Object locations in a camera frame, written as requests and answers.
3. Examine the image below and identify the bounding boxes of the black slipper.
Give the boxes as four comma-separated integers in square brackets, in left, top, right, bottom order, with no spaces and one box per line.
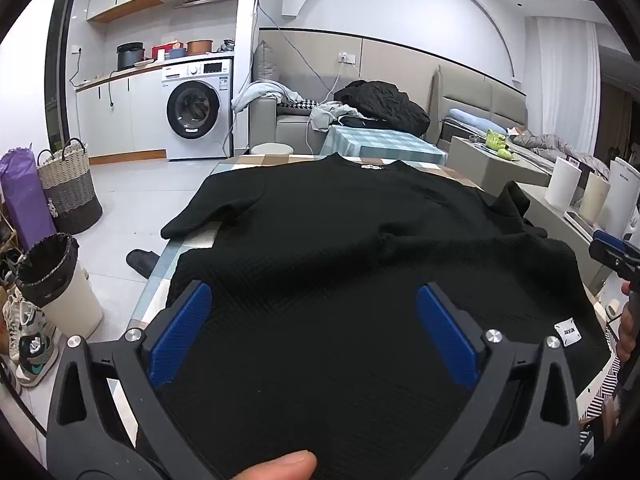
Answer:
[126,249,161,278]

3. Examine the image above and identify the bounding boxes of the cream cylinder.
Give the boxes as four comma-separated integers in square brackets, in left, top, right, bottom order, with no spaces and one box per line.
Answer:
[579,171,612,224]

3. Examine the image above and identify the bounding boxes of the white curtain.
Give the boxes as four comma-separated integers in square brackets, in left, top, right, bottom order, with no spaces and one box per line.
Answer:
[535,15,601,161]

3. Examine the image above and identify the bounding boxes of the grey sofa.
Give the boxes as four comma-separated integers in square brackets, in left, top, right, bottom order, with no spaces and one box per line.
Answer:
[248,40,351,155]

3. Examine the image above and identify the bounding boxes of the white trash bin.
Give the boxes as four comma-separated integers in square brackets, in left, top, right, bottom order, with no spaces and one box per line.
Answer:
[15,233,103,339]

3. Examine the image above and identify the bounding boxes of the grey cushion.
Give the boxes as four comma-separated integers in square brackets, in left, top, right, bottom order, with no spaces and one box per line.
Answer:
[252,40,280,83]

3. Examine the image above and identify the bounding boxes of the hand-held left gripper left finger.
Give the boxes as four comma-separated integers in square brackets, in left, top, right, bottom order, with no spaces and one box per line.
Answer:
[46,280,221,480]

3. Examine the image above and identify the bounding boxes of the green toy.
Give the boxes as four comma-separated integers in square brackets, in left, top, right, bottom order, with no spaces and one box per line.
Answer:
[485,130,516,161]

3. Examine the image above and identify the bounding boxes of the person's right hand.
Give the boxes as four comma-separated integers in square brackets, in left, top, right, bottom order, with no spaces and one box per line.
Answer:
[616,280,638,363]

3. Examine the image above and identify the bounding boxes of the grey clothes pile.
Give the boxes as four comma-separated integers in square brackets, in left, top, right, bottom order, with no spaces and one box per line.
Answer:
[309,101,358,133]

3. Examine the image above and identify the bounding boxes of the black white striped cloth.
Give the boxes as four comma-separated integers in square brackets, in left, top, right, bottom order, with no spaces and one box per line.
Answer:
[580,360,622,413]

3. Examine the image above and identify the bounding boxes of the grey bed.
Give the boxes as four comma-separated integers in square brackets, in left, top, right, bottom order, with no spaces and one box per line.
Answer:
[430,65,608,181]

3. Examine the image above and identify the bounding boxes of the black jacket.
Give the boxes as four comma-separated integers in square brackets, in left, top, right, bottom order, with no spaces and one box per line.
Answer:
[333,80,432,137]

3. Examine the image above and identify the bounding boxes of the white base cabinet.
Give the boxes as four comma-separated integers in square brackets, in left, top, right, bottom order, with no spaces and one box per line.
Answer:
[75,67,168,161]

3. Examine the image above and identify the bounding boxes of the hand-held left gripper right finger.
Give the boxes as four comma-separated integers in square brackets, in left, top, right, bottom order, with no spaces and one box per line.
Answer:
[400,281,583,480]

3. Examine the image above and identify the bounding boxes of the grey low table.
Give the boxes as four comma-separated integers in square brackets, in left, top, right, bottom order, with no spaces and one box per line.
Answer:
[447,135,551,188]

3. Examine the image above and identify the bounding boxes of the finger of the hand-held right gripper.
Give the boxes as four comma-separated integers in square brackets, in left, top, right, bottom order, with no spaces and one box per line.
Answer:
[589,229,632,267]

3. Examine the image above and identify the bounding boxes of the dark glass door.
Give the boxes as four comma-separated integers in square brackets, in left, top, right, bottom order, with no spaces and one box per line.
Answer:
[44,0,80,151]

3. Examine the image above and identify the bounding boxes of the black knit sweater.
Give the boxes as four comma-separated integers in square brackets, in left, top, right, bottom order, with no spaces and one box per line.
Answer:
[161,154,613,480]

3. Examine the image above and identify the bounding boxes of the blue pillow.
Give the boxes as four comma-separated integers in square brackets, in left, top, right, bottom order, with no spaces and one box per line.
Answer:
[448,108,508,136]

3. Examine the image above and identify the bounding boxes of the person's left hand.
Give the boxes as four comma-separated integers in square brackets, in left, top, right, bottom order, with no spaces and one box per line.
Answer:
[234,451,318,480]

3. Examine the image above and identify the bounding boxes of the light blue blanket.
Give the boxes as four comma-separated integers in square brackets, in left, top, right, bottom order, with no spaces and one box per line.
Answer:
[231,80,304,113]

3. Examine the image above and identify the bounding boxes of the grey teal sneaker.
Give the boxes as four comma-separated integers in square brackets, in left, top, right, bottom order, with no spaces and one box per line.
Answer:
[15,330,60,387]

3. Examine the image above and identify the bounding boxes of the round white stool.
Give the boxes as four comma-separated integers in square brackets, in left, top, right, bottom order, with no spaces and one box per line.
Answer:
[250,142,297,157]

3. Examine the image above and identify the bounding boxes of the purple bag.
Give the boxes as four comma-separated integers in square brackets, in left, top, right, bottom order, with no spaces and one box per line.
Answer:
[0,146,57,253]

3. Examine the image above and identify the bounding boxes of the blue checked small table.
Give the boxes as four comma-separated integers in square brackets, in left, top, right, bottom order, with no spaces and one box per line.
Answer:
[319,125,448,165]

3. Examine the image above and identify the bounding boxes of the tall white cylinder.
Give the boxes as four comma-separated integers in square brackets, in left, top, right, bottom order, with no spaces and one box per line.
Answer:
[602,156,640,241]

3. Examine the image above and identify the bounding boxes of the woven laundry basket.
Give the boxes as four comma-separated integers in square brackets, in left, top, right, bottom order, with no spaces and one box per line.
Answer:
[37,137,103,236]

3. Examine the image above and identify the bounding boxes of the white washing machine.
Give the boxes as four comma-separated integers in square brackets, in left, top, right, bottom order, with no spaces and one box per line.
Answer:
[161,58,234,161]

